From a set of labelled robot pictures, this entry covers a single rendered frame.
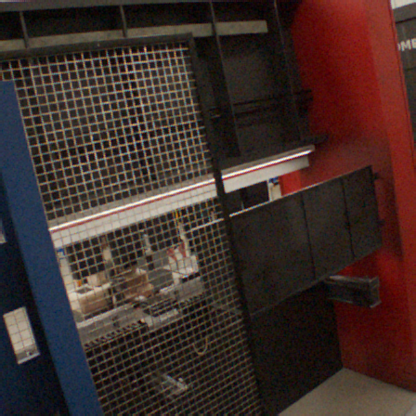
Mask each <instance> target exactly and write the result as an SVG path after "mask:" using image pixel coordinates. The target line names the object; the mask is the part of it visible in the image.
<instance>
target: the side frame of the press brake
mask: <svg viewBox="0 0 416 416"><path fill-rule="evenodd" d="M286 8H287V14H288V19H289V24H290V27H291V29H292V39H293V43H294V49H295V54H296V59H297V65H298V70H299V75H300V81H301V86H302V90H304V89H308V88H310V89H311V92H310V93H305V94H303V95H304V97H305V98H309V97H313V100H311V101H307V102H306V103H305V105H306V111H307V117H308V122H309V128H310V133H311V135H325V134H327V135H328V140H325V141H322V142H319V143H317V144H313V145H315V150H312V151H309V152H307V153H306V156H307V160H308V167H306V168H304V167H303V168H300V169H297V170H294V171H291V172H289V173H286V174H283V175H278V181H279V191H280V196H281V197H282V196H284V195H287V194H290V193H293V192H295V191H297V190H300V189H305V188H307V187H309V186H312V185H315V184H317V183H319V182H322V181H325V180H328V179H329V178H332V177H337V176H341V175H344V174H346V173H349V172H352V171H354V170H357V169H358V168H361V167H364V166H366V165H369V164H371V170H372V173H373V174H374V173H376V172H378V178H379V179H378V180H376V181H373V182H374V187H375V193H376V200H377V206H378V212H379V217H380V220H381V219H383V220H384V226H382V227H381V230H382V235H381V236H382V242H383V247H381V248H379V249H378V250H376V251H374V252H372V253H370V254H368V255H367V256H365V257H363V258H361V259H359V260H357V261H356V262H355V263H353V264H352V265H350V266H347V267H345V268H344V269H342V270H340V271H338V272H336V273H335V274H336V275H341V276H351V277H356V278H362V279H364V276H368V277H369V279H370V280H372V279H374V278H375V277H378V278H379V283H380V286H378V289H379V300H381V301H382V302H381V303H380V304H378V305H377V306H376V307H374V308H373V309H370V308H367V307H364V306H362V307H359V306H355V305H350V304H345V303H341V302H338V301H337V302H334V301H333V304H334V310H335V319H336V325H337V331H338V335H339V339H338V341H339V346H340V350H341V355H342V365H343V368H345V369H348V370H350V371H356V372H358V373H360V374H363V375H368V376H370V377H371V378H374V379H376V380H381V381H384V382H385V383H388V384H393V385H396V386H398V387H400V388H405V389H408V390H410V391H411V392H415V393H416V154H415V148H414V141H413V134H412V130H411V125H410V116H409V108H408V101H407V95H406V88H405V82H404V75H403V69H402V63H401V60H400V56H399V49H398V42H397V30H396V25H395V21H394V18H393V10H392V5H391V0H302V1H300V2H298V3H294V4H292V5H290V6H287V7H286Z"/></svg>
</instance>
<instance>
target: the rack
mask: <svg viewBox="0 0 416 416"><path fill-rule="evenodd" d="M0 225H1V229H2V232H3V236H4V239H5V241H3V242H1V243H0V416H51V415H52V414H54V413H56V412H57V413H58V416H103V414H102V412H101V408H100V406H99V403H98V397H97V393H96V391H95V387H94V384H93V381H92V378H91V374H90V370H89V368H88V365H87V361H86V358H85V352H84V349H83V346H82V343H81V339H80V336H79V334H78V331H77V330H76V326H75V322H74V318H73V315H72V310H71V306H70V303H69V299H68V295H67V293H66V290H65V286H64V282H63V279H62V276H61V272H60V269H59V263H58V259H57V256H56V253H55V249H54V245H53V242H52V240H51V236H50V232H49V228H48V225H47V218H46V213H45V209H44V205H43V203H42V199H41V195H40V191H39V188H38V186H37V182H36V175H35V172H34V168H33V163H32V159H31V155H30V149H29V145H28V142H27V139H26V136H25V132H24V125H23V122H22V119H21V115H20V106H19V103H18V100H17V97H16V89H15V86H14V84H13V80H10V81H1V82H0ZM22 307H25V310H26V314H27V317H28V320H29V322H30V326H31V329H32V335H33V338H34V341H35V344H36V347H37V350H38V352H37V353H35V354H33V355H32V356H28V357H26V358H25V359H23V360H20V361H17V359H16V356H15V352H14V349H13V346H12V343H11V341H10V337H9V335H8V331H7V326H6V324H5V321H4V317H3V315H5V314H7V313H8V312H9V313H10V312H13V311H15V310H17V309H19V308H22Z"/></svg>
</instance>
